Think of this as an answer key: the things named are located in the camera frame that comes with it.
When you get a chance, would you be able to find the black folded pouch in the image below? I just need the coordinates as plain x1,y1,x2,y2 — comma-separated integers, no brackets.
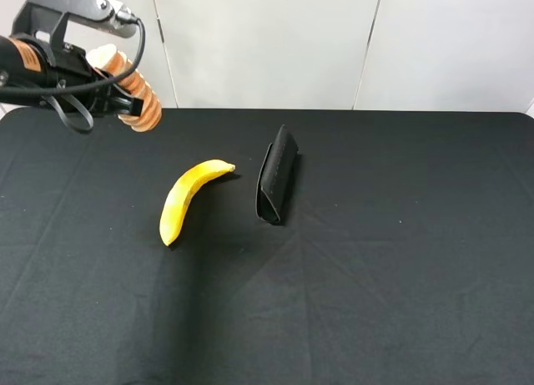
255,124,300,225

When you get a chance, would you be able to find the black cable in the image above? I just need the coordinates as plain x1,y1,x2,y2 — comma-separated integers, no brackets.
0,17,147,135

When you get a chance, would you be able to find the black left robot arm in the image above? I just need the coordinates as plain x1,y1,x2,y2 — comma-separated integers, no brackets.
1,36,144,116

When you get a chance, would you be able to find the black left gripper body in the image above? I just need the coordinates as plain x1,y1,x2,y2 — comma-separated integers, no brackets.
35,40,98,116

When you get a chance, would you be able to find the striped bread roll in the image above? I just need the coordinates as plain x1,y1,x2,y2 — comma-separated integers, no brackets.
86,44,162,132

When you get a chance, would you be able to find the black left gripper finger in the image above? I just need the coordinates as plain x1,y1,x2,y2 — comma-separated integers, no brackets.
93,69,143,117

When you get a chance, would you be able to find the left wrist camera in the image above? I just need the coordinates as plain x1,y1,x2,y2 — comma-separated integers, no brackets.
11,0,137,46

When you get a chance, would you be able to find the yellow banana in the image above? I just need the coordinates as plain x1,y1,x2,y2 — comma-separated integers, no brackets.
159,160,235,246

